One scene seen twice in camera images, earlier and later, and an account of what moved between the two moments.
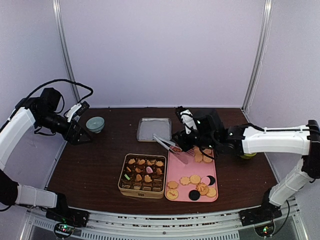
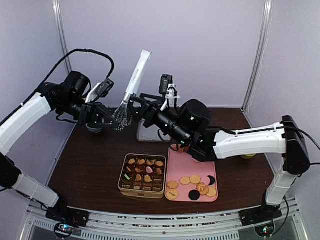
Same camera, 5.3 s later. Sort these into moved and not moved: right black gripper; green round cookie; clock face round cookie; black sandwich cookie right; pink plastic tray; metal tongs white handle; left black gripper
Moved: right black gripper; left black gripper; metal tongs white handle
Not moved: pink plastic tray; green round cookie; black sandwich cookie right; clock face round cookie
